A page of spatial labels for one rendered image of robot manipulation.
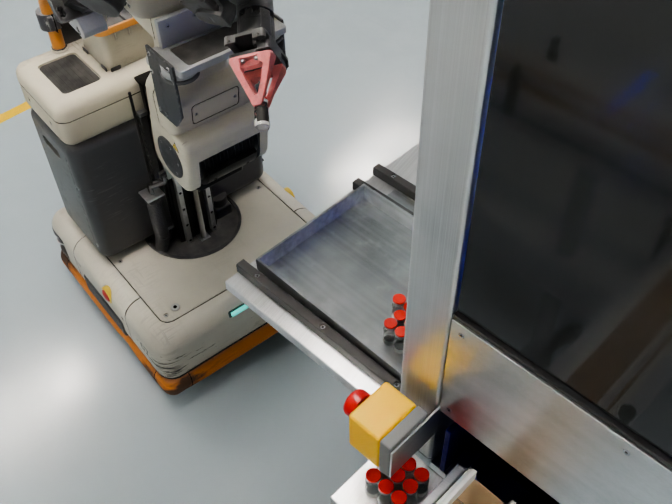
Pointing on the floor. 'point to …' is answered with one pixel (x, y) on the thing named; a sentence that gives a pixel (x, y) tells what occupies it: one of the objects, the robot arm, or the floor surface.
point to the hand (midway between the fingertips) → (260, 103)
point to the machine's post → (445, 190)
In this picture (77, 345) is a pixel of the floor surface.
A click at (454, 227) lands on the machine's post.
